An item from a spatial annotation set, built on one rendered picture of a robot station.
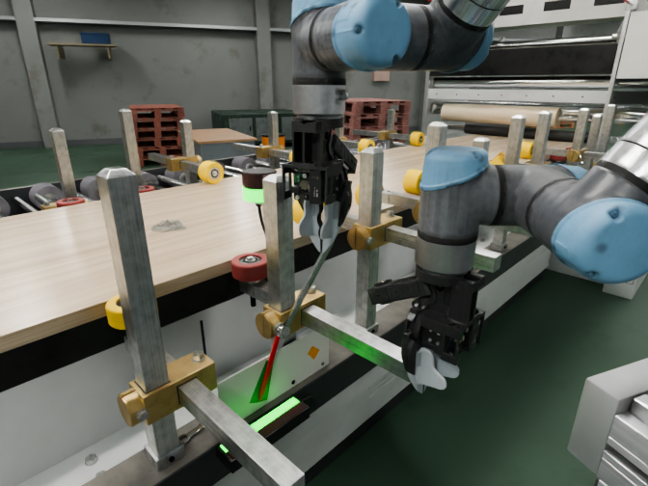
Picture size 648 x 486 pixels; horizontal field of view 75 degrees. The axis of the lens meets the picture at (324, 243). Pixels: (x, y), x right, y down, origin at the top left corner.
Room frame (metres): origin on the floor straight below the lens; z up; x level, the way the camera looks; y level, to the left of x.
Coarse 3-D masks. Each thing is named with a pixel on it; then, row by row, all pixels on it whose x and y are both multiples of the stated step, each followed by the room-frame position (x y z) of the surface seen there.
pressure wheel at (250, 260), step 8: (240, 256) 0.83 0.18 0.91; (248, 256) 0.82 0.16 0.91; (256, 256) 0.83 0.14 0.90; (264, 256) 0.83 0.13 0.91; (232, 264) 0.79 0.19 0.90; (240, 264) 0.79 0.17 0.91; (248, 264) 0.79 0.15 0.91; (256, 264) 0.79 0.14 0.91; (264, 264) 0.79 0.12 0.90; (232, 272) 0.80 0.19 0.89; (240, 272) 0.78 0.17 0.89; (248, 272) 0.78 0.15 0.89; (256, 272) 0.78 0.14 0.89; (264, 272) 0.79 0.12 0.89; (240, 280) 0.78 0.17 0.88; (248, 280) 0.78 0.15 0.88; (256, 280) 0.78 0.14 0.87
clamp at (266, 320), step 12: (312, 300) 0.71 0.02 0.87; (324, 300) 0.73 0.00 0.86; (264, 312) 0.66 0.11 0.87; (276, 312) 0.66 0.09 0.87; (288, 312) 0.66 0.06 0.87; (300, 312) 0.68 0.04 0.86; (264, 324) 0.65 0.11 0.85; (276, 324) 0.64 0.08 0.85; (300, 324) 0.68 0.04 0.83; (264, 336) 0.65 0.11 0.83
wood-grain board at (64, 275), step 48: (192, 192) 1.42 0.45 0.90; (240, 192) 1.42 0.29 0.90; (0, 240) 0.95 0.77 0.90; (48, 240) 0.95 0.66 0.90; (96, 240) 0.95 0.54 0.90; (192, 240) 0.95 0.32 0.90; (240, 240) 0.95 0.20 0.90; (0, 288) 0.69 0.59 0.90; (48, 288) 0.69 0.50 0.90; (96, 288) 0.69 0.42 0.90; (0, 336) 0.54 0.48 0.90; (48, 336) 0.58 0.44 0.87
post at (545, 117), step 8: (544, 112) 1.57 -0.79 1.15; (544, 120) 1.56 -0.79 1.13; (536, 128) 1.58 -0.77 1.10; (544, 128) 1.56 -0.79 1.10; (536, 136) 1.58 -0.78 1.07; (544, 136) 1.56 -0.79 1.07; (536, 144) 1.57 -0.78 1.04; (544, 144) 1.56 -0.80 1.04; (536, 152) 1.57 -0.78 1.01; (544, 152) 1.57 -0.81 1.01; (536, 160) 1.57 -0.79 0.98
